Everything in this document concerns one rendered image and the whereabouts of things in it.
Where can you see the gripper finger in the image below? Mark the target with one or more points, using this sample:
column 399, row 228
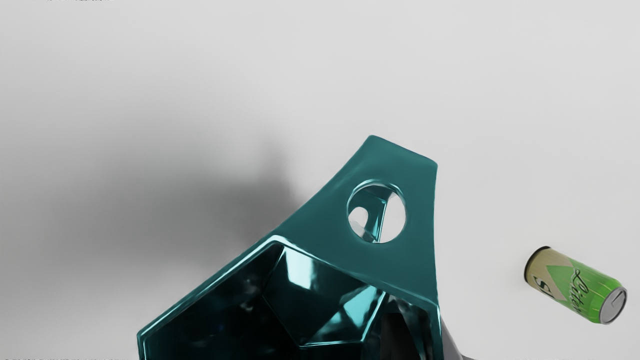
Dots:
column 451, row 351

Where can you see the teal faceted mug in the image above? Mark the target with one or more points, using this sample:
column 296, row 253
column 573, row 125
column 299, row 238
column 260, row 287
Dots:
column 325, row 225

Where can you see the green drink can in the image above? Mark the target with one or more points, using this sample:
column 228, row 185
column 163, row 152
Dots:
column 580, row 287

